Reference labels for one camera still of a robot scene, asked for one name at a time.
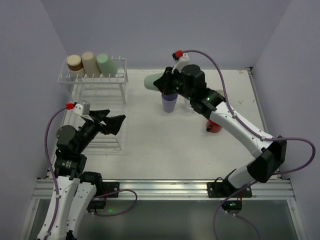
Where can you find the black mug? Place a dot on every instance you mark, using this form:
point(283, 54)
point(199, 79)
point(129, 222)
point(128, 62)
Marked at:
point(221, 92)

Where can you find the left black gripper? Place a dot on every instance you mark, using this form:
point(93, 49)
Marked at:
point(100, 122)

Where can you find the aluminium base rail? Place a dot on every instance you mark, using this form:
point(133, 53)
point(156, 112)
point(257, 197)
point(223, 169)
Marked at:
point(196, 190)

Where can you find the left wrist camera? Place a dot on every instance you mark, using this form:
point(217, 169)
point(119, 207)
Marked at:
point(82, 109)

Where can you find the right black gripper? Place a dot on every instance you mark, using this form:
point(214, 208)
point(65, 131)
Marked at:
point(169, 81)

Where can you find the beige cup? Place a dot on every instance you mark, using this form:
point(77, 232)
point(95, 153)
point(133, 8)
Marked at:
point(90, 64)

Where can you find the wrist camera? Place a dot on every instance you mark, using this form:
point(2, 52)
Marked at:
point(181, 63)
point(82, 109)

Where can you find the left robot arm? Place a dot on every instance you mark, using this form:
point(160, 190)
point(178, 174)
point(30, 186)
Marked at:
point(74, 188)

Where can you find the clear faceted glass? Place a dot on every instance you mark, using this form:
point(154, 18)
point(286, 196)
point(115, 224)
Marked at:
point(188, 106)

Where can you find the red cup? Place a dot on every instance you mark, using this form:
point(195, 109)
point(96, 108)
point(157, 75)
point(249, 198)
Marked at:
point(212, 127)

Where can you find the green cup shelf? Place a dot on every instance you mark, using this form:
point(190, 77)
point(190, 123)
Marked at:
point(107, 65)
point(149, 81)

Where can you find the lavender cup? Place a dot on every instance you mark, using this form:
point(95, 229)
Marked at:
point(169, 102)

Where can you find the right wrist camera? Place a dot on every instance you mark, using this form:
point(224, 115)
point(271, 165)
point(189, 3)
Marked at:
point(181, 63)

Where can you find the white wire dish rack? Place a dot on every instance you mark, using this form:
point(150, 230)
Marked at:
point(102, 93)

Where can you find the brown and cream cup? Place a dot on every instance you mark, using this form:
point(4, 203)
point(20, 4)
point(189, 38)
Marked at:
point(75, 66)

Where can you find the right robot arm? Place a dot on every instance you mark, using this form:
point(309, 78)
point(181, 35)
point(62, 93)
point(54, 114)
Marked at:
point(190, 83)

